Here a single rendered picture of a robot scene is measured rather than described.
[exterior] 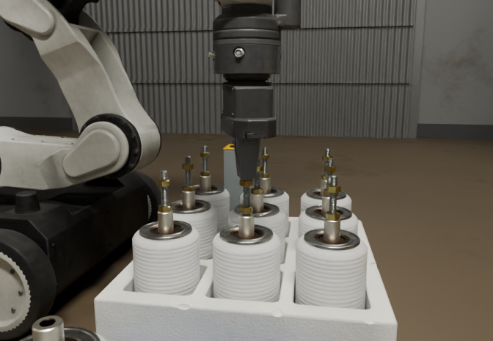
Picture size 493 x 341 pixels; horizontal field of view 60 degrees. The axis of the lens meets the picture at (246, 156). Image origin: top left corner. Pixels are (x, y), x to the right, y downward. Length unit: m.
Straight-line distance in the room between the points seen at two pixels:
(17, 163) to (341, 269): 0.79
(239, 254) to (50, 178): 0.59
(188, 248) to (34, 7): 0.62
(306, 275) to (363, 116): 3.18
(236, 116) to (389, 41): 3.25
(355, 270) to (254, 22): 0.33
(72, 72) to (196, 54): 2.92
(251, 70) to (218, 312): 0.31
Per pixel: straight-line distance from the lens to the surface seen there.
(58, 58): 1.00
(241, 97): 0.53
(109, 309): 0.63
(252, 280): 0.58
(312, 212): 0.71
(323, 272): 0.57
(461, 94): 3.88
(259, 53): 0.53
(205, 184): 0.84
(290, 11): 0.56
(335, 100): 3.70
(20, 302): 0.90
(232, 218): 0.70
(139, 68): 4.05
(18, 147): 1.10
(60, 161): 0.99
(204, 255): 0.73
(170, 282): 0.62
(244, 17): 0.53
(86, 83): 0.98
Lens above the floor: 0.46
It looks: 10 degrees down
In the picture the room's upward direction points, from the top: straight up
